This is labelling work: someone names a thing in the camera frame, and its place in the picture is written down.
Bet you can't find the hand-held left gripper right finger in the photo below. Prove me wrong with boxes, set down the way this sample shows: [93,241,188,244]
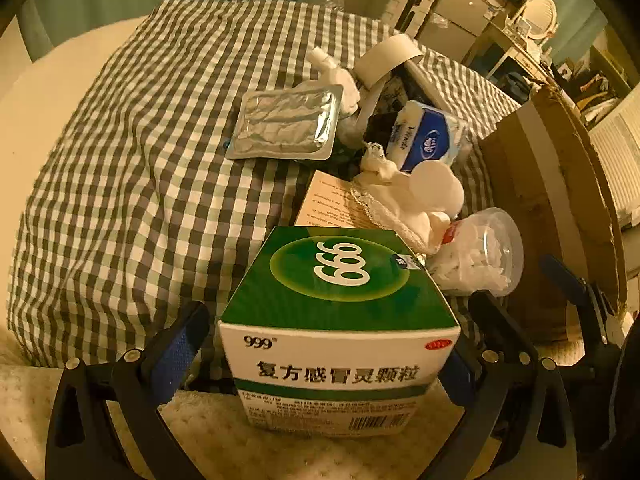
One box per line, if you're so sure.
[425,290,581,480]

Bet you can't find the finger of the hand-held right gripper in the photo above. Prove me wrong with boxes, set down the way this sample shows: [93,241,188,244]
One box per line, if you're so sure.
[582,282,623,356]
[541,254,603,313]

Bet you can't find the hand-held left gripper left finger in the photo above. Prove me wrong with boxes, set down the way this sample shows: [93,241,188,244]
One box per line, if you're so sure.
[45,301,213,480]

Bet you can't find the cardboard box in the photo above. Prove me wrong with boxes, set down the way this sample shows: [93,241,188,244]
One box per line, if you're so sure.
[477,80,628,346]

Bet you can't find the green medicine box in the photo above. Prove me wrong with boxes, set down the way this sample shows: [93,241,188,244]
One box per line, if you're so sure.
[217,226,462,436]

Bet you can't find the cream fleece blanket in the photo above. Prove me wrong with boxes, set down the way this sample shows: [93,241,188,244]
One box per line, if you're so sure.
[0,330,476,480]

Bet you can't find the clear jar of cotton swabs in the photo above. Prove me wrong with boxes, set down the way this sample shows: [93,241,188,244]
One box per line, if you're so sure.
[429,207,525,297]

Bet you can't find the white round cotton pad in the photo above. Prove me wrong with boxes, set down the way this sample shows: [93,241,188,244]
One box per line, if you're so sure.
[407,161,453,206]
[440,175,465,216]

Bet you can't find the white louvred wardrobe door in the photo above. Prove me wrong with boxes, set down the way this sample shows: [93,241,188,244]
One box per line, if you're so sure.
[587,80,640,221]

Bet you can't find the white lace cloth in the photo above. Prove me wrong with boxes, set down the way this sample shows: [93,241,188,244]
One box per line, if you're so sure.
[350,142,451,256]

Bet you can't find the hanging clothes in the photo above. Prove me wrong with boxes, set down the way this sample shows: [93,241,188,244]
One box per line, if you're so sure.
[565,60,631,116]

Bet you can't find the blue white tissue pack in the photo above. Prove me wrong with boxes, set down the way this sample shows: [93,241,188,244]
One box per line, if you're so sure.
[386,100,471,173]

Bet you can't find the beige paper leaflet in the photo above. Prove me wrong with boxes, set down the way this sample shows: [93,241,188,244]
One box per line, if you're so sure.
[292,170,401,236]

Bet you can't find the white dressing table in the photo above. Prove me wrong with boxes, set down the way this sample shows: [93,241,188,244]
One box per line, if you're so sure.
[460,20,556,91]

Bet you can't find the white oval vanity mirror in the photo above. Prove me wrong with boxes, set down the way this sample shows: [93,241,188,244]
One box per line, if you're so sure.
[520,0,558,43]

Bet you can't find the silver fridge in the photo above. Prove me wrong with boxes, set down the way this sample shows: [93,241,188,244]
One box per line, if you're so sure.
[415,0,493,63]

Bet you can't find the white tape roll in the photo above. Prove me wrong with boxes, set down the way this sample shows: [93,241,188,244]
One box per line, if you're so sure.
[352,36,423,133]

